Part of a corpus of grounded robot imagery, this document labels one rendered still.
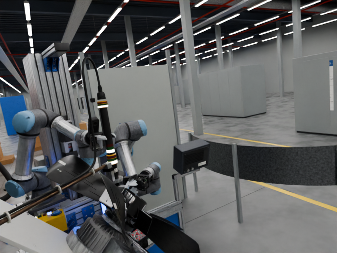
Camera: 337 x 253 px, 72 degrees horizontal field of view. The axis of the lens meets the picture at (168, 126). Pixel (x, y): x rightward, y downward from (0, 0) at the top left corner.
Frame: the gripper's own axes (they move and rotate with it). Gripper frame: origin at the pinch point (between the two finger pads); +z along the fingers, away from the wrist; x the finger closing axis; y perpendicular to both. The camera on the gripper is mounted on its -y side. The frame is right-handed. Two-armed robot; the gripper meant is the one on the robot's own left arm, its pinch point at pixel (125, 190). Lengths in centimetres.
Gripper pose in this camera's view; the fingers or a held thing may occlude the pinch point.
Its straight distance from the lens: 127.0
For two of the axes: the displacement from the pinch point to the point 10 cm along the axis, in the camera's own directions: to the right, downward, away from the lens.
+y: 9.3, 0.4, -3.6
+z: -3.6, 1.9, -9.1
